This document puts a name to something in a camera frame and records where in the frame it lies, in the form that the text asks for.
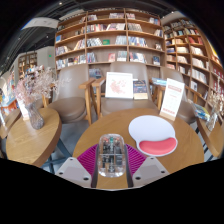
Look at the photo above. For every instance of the colourful book display stand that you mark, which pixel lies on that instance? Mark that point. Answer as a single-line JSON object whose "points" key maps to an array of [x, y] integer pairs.
{"points": [[7, 96]]}

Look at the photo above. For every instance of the light blue book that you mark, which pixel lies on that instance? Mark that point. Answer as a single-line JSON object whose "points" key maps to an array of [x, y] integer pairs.
{"points": [[159, 81]]}

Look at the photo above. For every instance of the wooden bookshelf with yellow poster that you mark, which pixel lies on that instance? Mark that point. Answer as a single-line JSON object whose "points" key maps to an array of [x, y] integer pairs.
{"points": [[193, 53]]}

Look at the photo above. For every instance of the glass vase with pale flowers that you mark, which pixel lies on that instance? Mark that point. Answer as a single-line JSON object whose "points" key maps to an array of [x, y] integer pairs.
{"points": [[211, 121]]}

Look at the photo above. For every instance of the round wooden side table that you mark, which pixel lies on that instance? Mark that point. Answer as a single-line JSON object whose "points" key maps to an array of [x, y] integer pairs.
{"points": [[30, 140], [10, 121], [213, 136]]}

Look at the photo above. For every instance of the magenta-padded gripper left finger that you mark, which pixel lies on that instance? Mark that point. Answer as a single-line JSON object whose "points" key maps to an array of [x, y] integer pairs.
{"points": [[85, 163]]}

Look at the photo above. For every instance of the stack of books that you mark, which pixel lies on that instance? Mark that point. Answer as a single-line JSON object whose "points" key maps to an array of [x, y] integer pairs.
{"points": [[201, 111]]}

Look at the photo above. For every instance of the transparent computer mouse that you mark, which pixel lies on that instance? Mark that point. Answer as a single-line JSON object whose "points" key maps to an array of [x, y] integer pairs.
{"points": [[111, 156]]}

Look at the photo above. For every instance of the large wooden bookshelf unit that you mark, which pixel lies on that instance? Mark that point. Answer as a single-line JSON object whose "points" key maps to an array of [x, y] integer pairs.
{"points": [[106, 50]]}

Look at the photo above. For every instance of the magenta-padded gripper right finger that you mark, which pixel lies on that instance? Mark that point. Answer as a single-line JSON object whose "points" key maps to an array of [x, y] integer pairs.
{"points": [[138, 163]]}

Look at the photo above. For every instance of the white hanging ceiling panel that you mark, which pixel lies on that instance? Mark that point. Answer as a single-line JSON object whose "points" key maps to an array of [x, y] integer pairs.
{"points": [[40, 22]]}

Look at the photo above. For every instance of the beige armchair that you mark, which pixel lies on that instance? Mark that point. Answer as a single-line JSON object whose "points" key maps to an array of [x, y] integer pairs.
{"points": [[68, 106], [126, 66], [188, 113]]}

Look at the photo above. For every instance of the white board with pink print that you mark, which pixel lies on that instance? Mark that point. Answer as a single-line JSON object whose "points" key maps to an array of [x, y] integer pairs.
{"points": [[119, 85]]}

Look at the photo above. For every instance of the white mouse pad, red rest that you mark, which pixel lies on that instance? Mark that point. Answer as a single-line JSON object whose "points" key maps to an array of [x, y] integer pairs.
{"points": [[150, 130]]}

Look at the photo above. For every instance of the dark book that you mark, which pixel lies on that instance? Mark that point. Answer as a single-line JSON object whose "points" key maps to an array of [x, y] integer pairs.
{"points": [[140, 89]]}

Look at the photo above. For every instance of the small distant bookshelf unit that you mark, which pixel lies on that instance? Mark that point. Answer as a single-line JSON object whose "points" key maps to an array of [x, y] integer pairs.
{"points": [[27, 62]]}

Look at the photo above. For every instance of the white and red table sign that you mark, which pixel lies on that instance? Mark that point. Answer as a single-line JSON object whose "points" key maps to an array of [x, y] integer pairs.
{"points": [[172, 96]]}

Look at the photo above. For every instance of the glass vase with pink flowers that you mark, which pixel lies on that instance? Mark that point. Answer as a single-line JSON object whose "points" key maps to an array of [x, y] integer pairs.
{"points": [[35, 120]]}

